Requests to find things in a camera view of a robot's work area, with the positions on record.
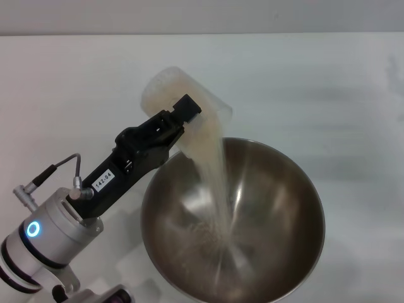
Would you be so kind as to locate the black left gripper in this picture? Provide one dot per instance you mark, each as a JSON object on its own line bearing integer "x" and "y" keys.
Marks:
{"x": 132, "y": 154}

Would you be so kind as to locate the translucent plastic measuring cup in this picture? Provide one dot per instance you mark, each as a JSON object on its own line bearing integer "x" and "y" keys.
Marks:
{"x": 164, "y": 82}

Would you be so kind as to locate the white rice grains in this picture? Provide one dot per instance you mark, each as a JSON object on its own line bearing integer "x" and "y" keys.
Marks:
{"x": 217, "y": 176}

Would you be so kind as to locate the stainless steel mixing bowl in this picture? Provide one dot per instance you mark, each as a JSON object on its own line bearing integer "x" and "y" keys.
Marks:
{"x": 277, "y": 221}

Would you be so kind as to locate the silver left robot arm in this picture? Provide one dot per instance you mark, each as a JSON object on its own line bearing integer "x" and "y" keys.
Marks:
{"x": 47, "y": 233}

